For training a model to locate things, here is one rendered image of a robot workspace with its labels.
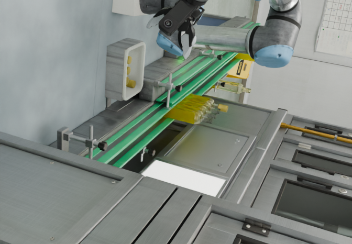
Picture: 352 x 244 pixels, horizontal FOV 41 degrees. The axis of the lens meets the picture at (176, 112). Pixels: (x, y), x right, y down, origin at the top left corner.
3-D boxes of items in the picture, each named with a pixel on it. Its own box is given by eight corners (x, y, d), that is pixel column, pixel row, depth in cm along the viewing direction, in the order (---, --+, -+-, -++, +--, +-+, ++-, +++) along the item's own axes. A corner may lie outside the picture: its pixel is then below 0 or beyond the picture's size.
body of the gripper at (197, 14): (197, 24, 137) (216, -5, 128) (183, 37, 132) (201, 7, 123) (177, 8, 138) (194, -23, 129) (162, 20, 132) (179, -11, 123)
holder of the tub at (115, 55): (104, 109, 196) (120, 113, 194) (107, 45, 185) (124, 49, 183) (123, 97, 211) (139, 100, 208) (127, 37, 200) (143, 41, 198)
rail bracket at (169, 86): (151, 106, 209) (177, 112, 205) (154, 70, 202) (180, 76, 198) (154, 104, 211) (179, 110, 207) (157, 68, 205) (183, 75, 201)
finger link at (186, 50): (201, 53, 140) (198, 24, 135) (191, 62, 136) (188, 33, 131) (192, 51, 142) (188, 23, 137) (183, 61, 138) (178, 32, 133)
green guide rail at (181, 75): (157, 85, 209) (173, 89, 207) (157, 83, 209) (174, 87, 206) (250, 22, 361) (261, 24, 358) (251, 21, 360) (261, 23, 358)
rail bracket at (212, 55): (197, 56, 257) (220, 61, 252) (198, 43, 254) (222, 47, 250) (199, 54, 260) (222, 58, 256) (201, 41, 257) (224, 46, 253)
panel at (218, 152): (102, 214, 163) (193, 245, 153) (102, 207, 162) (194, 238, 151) (191, 124, 241) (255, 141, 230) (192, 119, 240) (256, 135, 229)
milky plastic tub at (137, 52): (105, 97, 194) (124, 102, 191) (107, 45, 185) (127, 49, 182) (125, 86, 209) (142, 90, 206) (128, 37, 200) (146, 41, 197)
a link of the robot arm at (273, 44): (175, 22, 188) (305, 32, 158) (164, 56, 186) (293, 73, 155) (160, 7, 179) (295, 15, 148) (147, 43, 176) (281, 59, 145)
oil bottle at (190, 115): (156, 115, 218) (199, 125, 212) (157, 104, 216) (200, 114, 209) (161, 111, 223) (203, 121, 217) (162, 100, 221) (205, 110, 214)
